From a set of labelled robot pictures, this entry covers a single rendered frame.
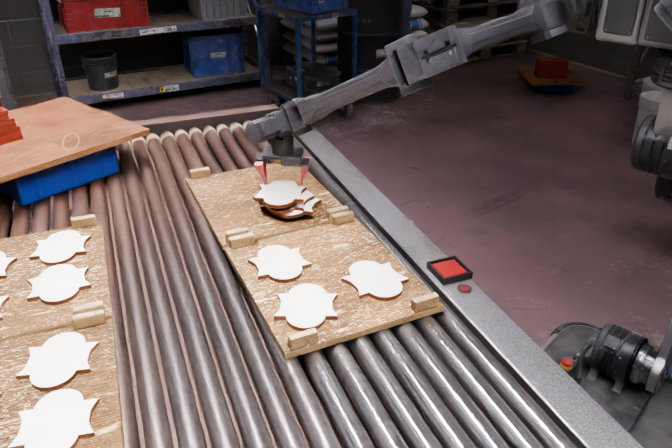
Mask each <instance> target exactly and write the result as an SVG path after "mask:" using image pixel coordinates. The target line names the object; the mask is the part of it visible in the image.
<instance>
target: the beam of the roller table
mask: <svg viewBox="0 0 672 448"><path fill-rule="evenodd" d="M311 126H312V125H311ZM293 136H294V137H295V138H296V139H297V140H298V141H299V142H300V144H301V145H302V146H303V147H304V148H305V149H306V150H307V151H308V152H309V153H310V155H311V156H312V157H313V158H314V159H315V160H316V161H317V162H318V163H319V164H320V165H321V167H322V168H323V169H324V170H325V171H326V172H327V173H328V174H329V175H330V176H331V178H332V179H333V180H334V181H335V182H336V183H337V184H338V185H339V186H340V187H341V189H342V190H343V191H344V192H345V193H346V194H347V195H348V196H349V197H350V198H351V200H352V201H353V202H354V203H355V204H356V205H357V206H358V207H359V208H360V209H361V210H362V212H363V213H364V214H365V215H366V216H367V217H368V218H369V219H370V220H371V221H372V223H373V224H374V225H375V226H376V227H377V228H378V229H379V230H380V231H381V232H382V234H383V235H384V236H385V237H386V238H387V239H388V240H389V241H390V242H391V243H392V244H393V246H394V247H395V248H396V249H397V250H398V251H399V252H400V253H401V254H402V255H403V257H404V258H405V259H406V260H407V261H408V262H409V263H410V264H411V265H412V266H413V268H414V269H415V270H416V271H417V272H418V273H419V274H420V275H421V276H422V277H423V279H424V280H425V281H426V282H427V283H428V284H429V285H430V286H431V287H432V288H433V289H434V291H435V292H436V293H437V294H438V295H439V296H440V297H441V298H442V299H443V300H444V302H445V303H446V304H447V305H448V306H449V307H450V308H451V309H452V310H453V311H454V313H455V314H456V315H457V316H458V317H459V318H460V319H461V320H462V321H463V322H464V323H465V325H466V326H467V327H468V328H469V329H470V330H471V331H472V332H473V333H474V334H475V336H476V337H477V338H478V339H479V340H480V341H481V342H482V343H483V344H484V345H485V347H486V348H487V349H488V350H489V351H490V352H491V353H492V354H493V355H494V356H495V358H496V359H497V360H498V361H499V362H500V363H501V364H502V365H503V366H504V367H505V368H506V370H507V371H508V372H509V373H510V374H511V375H512V376H513V377H514V378H515V379H516V381H517V382H518V383H519V384H520V385H521V386H522V387H523V388H524V389H525V390H526V392H527V393H528V394H529V395H530V396H531V397H532V398H533V399H534V400H535V401H536V403H537V404H538V405H539V406H540V407H541V408H542V409H543V410H544V411H545V412H546V413H547V415H548V416H549V417H550V418H551V419H552V420H553V421H554V422H555V423H556V424H557V426H558V427H559V428H560V429H561V430H562V431H563V432H564V433H565V434H566V435H567V437H568V438H569V439H570V440H571V441H572V442H573V443H574V444H575V445H576V446H577V447H578V448H643V447H642V446H641V445H640V444H639V443H638V442H637V441H636V440H635V439H634V438H633V437H632V436H631V435H630V434H629V433H628V432H627V431H626V430H625V429H624V428H623V427H622V426H621V425H620V424H619V423H618V422H617V421H616V420H615V419H614V418H613V417H612V416H611V415H610V414H608V413H607V412H606V411H605V410H604V409H603V408H602V407H601V406H600V405H599V404H598V403H597V402H596V401H595V400H594V399H593V398H592V397H591V396H590V395H589V394H588V393H587V392H586V391H585V390H584V389H583V388H582V387H581V386H580V385H579V384H578V383H577V382H576V381H575V380H574V379H573V378H571V377H570V376H569V375H568V374H567V373H566V372H565V371H564V370H563V369H562V368H561V367H560V366H559V365H558V364H557V363H556V362H555V361H554V360H553V359H552V358H551V357H550V356H549V355H548V354H547V353H546V352H545V351H544V350H543V349H542V348H541V347H540V346H539V345H538V344H537V343H535V342H534V341H533V340H532V339H531V338H530V337H529V336H528V335H527V334H526V333H525V332H524V331H523V330H522V329H521V328H520V327H519V326H518V325H517V324H516V323H515V322H514V321H513V320H512V319H511V318H510V317H509V316H508V315H507V314H506V313H505V312H504V311H503V310H502V309H501V308H500V307H498V306H497V305H496V304H495V303H494V302H493V301H492V300H491V299H490V298H489V297H488V296H487V295H486V294H485V293H484V292H483V291H482V290H481V289H480V288H479V287H478V286H477V285H476V284H475V283H474V282H473V281H472V280H471V279H467V280H463V281H459V282H455V283H451V284H447V285H442V284H441V283H440V282H439V281H438V279H437V278H436V277H435V276H434V275H433V274H432V273H431V272H430V271H429V270H428V269H427V268H426V267H427V262H428V261H433V260H437V259H442V258H446V257H447V256H446V255H445V254H444V253H443V252H442V251H441V250H440V249H439V248H438V247H437V246H436V245H435V244H434V243H433V242H432V241H431V240H430V239H429V238H428V237H427V236H425V235H424V234H423V233H422V232H421V231H420V230H419V229H418V228H417V227H416V226H415V225H414V224H413V223H412V222H411V221H410V220H409V219H408V218H407V217H406V216H405V215H404V214H403V213H402V212H401V211H400V210H399V209H398V208H397V207H396V206H395V205H394V204H393V203H392V202H391V201H389V200H388V199H387V198H386V197H385V196H384V195H383V194H382V193H381V192H380V191H379V190H378V189H377V188H376V187H375V186H374V185H373V184H372V183H371V182H370V181H369V180H368V179H367V178H366V177H365V176H364V175H363V174H362V173H361V172H360V171H359V170H358V169H357V168H356V167H355V166H354V165H352V164H351V163H350V162H349V161H348V160H347V159H346V158H345V157H344V156H343V155H342V154H341V153H340V152H339V151H338V150H337V149H336V148H335V147H334V146H333V145H332V144H331V143H330V142H329V141H328V140H327V139H326V138H325V137H324V136H323V135H322V134H321V133H320V132H319V131H318V130H317V129H315V128H314V127H313V126H312V131H310V132H307V133H305V134H302V135H299V136H296V134H295V135H293ZM460 284H466V285H469V286H470V287H471V288H472V290H471V292H469V293H463V292H460V291H458V289H457V286H458V285H460Z"/></svg>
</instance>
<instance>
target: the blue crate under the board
mask: <svg viewBox="0 0 672 448"><path fill-rule="evenodd" d="M118 171H119V167H118V161H117V155H116V150H115V146H113V147H110V148H107V149H104V150H101V151H98V152H95V153H92V154H89V155H86V156H83V157H79V158H76V159H73V160H70V161H67V162H64V163H61V164H58V165H55V166H52V167H49V168H46V169H43V170H40V171H37V172H34V173H31V174H28V175H25V176H22V177H19V178H16V179H13V180H10V181H7V182H4V183H1V184H0V191H1V192H2V193H4V194H5V195H7V196H8V197H10V198H12V199H13V200H15V201H16V202H18V203H20V204H21V205H23V206H26V205H29V204H31V203H34V202H37V201H40V200H42V199H45V198H48V197H51V196H53V195H56V194H59V193H62V192H64V191H67V190H70V189H73V188H75V187H78V186H81V185H83V184H86V183H89V182H92V181H94V180H97V179H100V178H103V177H105V176H108V175H111V174H114V173H116V172H118Z"/></svg>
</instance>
